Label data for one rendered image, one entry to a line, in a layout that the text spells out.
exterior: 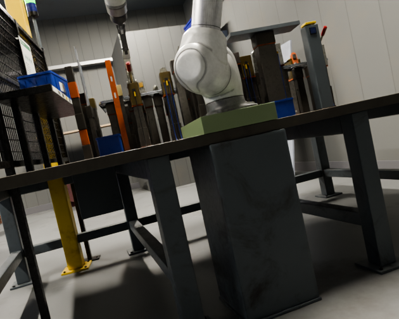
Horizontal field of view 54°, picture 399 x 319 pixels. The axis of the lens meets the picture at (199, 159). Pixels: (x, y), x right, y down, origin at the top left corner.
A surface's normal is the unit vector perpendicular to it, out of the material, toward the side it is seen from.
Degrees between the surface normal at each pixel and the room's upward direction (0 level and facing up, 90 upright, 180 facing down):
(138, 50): 90
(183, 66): 94
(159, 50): 90
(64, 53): 90
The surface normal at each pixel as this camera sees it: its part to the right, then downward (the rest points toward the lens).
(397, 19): -0.93, 0.21
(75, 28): 0.29, -0.01
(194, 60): -0.40, 0.25
